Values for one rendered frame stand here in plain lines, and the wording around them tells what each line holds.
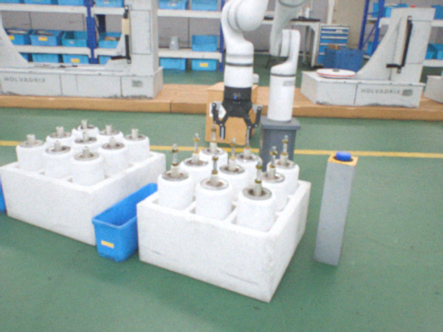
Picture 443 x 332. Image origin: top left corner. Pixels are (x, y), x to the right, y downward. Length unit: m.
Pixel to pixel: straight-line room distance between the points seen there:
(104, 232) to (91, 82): 2.05
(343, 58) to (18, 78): 3.93
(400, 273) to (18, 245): 1.12
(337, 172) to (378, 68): 2.33
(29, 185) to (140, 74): 1.81
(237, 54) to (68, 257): 0.74
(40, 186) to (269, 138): 0.80
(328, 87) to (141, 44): 1.44
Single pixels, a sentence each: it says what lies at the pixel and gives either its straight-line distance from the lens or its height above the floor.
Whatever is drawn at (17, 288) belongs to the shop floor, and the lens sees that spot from 1.12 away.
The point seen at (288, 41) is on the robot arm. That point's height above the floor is 0.59.
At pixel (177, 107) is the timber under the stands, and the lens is 2.86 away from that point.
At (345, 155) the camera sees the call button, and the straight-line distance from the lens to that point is 1.04.
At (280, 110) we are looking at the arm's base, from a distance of 1.42.
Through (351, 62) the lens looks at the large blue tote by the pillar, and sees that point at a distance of 5.51.
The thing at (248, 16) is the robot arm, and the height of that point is 0.66.
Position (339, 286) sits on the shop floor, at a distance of 1.09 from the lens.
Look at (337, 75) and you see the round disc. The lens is 3.13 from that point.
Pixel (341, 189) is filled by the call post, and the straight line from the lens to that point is 1.05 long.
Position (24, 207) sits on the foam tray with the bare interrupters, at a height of 0.06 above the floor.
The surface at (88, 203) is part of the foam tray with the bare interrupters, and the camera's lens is 1.15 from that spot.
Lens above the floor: 0.64
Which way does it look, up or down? 21 degrees down
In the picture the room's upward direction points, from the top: 2 degrees clockwise
